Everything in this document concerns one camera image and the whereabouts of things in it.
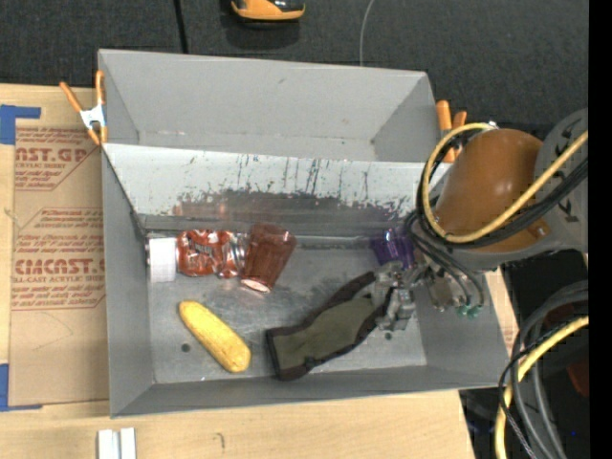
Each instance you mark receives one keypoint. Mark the grey metal bin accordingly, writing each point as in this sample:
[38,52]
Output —
[311,113]

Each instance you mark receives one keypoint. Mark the olive green cloth dark border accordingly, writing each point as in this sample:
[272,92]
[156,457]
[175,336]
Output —
[330,330]

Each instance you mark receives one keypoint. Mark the red-brown clear plastic cup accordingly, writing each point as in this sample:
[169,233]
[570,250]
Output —
[265,256]

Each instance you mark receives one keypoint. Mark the clear plastic bottle red label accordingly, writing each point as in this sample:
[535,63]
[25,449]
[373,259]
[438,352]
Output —
[203,254]

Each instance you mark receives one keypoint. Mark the yellow toy corn cob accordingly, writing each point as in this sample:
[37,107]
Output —
[215,336]

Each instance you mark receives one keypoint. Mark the brown cardboard board red print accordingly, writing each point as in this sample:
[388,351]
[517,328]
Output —
[57,333]

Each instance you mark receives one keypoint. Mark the purple clear plastic cup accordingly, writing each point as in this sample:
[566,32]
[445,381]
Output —
[392,251]

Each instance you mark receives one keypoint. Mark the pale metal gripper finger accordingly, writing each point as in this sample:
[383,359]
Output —
[394,277]
[399,311]

